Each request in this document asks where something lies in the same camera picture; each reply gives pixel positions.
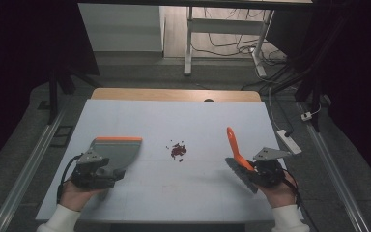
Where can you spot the small white plug adapter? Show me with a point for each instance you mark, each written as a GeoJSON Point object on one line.
{"type": "Point", "coordinates": [306, 116]}

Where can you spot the grey dustpan with orange edge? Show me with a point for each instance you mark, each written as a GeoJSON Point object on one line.
{"type": "Point", "coordinates": [119, 153]}

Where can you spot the black metal stand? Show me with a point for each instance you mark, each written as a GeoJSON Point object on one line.
{"type": "Point", "coordinates": [315, 96]}
{"type": "Point", "coordinates": [53, 96]}

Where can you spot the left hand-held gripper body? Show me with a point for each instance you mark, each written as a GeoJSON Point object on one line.
{"type": "Point", "coordinates": [88, 176]}

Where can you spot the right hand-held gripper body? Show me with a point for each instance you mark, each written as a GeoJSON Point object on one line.
{"type": "Point", "coordinates": [269, 169]}

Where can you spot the white power strip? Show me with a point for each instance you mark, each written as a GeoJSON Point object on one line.
{"type": "Point", "coordinates": [289, 141]}

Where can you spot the black floor bracket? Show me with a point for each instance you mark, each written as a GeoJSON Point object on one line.
{"type": "Point", "coordinates": [62, 136]}

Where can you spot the aluminium floor rail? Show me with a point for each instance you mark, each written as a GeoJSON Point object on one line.
{"type": "Point", "coordinates": [335, 174]}
{"type": "Point", "coordinates": [29, 167]}

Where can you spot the pile of red crumbs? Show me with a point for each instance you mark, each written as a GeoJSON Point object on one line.
{"type": "Point", "coordinates": [177, 150]}

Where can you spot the orange brush with dark bristles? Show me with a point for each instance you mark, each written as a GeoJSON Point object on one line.
{"type": "Point", "coordinates": [236, 151]}

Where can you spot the white cabinet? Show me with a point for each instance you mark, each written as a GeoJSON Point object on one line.
{"type": "Point", "coordinates": [122, 29]}

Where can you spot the person's left hand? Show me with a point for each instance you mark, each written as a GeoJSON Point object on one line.
{"type": "Point", "coordinates": [75, 196]}

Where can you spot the white metal desk frame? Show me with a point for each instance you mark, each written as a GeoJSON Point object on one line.
{"type": "Point", "coordinates": [225, 26]}

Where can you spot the black curtain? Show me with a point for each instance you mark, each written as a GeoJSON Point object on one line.
{"type": "Point", "coordinates": [19, 64]}
{"type": "Point", "coordinates": [360, 80]}

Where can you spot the white table cover sheet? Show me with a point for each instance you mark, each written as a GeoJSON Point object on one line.
{"type": "Point", "coordinates": [186, 122]}

